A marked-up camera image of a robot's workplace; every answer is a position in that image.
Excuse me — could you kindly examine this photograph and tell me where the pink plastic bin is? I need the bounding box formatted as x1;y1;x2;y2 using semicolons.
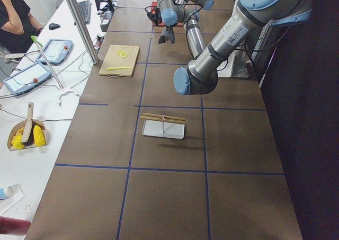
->
151;0;193;26

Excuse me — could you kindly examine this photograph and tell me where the wooden rack rod outer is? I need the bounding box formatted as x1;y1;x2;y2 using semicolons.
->
141;113;186;121

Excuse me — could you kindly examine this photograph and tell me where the yellow plastic knife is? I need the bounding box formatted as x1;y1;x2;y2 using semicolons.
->
106;66;131;70

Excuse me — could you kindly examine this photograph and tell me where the far teach pendant tablet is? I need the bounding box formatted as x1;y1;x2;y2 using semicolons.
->
42;39;73;66

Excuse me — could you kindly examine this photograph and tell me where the seated person black shirt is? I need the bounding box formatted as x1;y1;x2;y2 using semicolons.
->
1;0;43;54

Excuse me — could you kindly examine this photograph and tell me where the white camera pole base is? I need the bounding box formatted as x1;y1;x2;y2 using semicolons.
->
217;50;249;78

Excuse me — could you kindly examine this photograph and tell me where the wooden rack rod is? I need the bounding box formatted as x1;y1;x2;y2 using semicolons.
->
141;113;186;121
140;116;186;125

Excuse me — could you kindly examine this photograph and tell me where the black box with label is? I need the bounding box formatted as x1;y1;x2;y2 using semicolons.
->
100;11;114;32

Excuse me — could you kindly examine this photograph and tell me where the grey pink towel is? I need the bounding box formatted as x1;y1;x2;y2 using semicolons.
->
158;27;175;44

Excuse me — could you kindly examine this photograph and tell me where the beige hand brush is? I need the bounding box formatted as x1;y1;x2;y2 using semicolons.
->
21;102;34;146

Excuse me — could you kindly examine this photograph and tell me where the white rack tray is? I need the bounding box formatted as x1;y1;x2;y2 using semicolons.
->
142;120;185;139

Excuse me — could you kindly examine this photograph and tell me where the yellow cloth in dustpan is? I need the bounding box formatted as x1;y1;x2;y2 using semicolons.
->
11;124;46;149

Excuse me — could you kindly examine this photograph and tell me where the black computer mouse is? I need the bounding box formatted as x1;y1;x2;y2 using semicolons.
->
48;23;60;30

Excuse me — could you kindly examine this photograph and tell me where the near teach pendant tablet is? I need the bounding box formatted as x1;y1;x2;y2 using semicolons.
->
3;63;52;95

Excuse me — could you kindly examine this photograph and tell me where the lemon slice near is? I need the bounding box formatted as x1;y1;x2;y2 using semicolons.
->
119;51;128;58

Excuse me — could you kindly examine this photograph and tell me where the black keyboard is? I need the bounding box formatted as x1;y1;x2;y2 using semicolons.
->
77;0;91;24

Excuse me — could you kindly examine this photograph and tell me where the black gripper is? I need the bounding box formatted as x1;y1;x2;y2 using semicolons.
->
164;25;173;31

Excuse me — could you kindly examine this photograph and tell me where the white blue tube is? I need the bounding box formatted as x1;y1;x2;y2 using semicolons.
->
0;186;14;201

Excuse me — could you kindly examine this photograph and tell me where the reacher grabber stick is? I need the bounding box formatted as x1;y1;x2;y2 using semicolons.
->
30;35;80;108

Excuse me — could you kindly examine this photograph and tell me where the beige dustpan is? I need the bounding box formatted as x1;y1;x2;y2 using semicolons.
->
7;119;47;150

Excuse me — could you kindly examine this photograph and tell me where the aluminium frame post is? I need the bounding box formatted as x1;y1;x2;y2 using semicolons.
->
66;0;100;66

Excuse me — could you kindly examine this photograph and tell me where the bamboo cutting board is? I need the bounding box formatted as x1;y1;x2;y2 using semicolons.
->
99;45;140;77

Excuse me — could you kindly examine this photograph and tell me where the teach pendant tablet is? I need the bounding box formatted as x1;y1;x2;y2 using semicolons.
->
3;63;52;95
42;39;73;66

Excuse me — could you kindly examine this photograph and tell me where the wooden rack rod inner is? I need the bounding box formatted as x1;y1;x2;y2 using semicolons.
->
140;116;186;125

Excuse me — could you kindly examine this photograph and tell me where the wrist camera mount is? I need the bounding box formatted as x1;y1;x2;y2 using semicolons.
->
144;6;162;26

